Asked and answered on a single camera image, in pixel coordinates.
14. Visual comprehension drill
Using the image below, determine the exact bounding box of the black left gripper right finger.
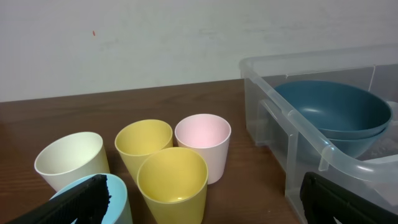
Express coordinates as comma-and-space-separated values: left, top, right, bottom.
300, 172, 397, 224

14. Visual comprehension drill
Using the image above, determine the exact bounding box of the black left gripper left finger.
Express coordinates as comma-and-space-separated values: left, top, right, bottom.
9, 174, 111, 224

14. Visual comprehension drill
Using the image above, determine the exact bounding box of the dark blue bowl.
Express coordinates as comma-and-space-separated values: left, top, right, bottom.
275, 80, 393, 140
329, 128, 387, 158

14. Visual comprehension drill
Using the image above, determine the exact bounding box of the clear plastic storage container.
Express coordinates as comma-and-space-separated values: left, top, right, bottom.
239, 44, 397, 223

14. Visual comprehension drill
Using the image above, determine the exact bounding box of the light blue plastic cup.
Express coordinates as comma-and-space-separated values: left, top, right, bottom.
51, 173, 134, 224

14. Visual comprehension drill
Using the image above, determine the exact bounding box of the cream plastic cup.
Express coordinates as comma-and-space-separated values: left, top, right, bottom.
34, 131, 110, 192

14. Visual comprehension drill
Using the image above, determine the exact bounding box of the yellow plastic cup rear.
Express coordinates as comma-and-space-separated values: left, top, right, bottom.
114, 119, 173, 183

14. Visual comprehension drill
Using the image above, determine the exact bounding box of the yellow plastic cup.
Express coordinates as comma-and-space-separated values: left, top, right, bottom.
114, 119, 173, 183
136, 147, 208, 224

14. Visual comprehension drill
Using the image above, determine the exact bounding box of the yellow plastic cup front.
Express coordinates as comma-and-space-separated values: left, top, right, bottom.
136, 147, 208, 224

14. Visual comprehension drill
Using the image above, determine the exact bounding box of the pink plastic cup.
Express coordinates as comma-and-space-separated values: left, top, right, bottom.
175, 114, 232, 185

